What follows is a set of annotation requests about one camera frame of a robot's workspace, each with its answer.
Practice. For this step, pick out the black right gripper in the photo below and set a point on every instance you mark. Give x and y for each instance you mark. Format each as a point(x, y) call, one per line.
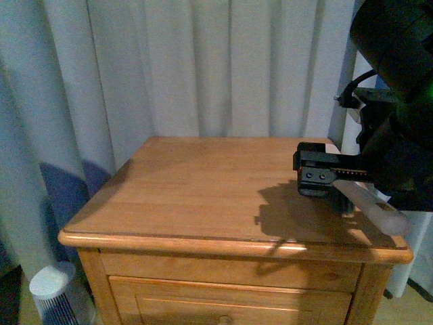
point(396, 166)

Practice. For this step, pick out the light grey curtain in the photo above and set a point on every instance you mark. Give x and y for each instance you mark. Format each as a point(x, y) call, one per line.
point(85, 83)

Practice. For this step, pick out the wooden nightstand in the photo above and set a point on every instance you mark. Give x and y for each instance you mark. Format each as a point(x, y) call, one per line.
point(213, 231)

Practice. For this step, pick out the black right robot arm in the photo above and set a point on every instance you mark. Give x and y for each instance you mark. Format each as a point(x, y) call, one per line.
point(395, 37)

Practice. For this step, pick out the white tower fan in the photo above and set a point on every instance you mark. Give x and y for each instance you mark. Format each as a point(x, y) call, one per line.
point(49, 289)

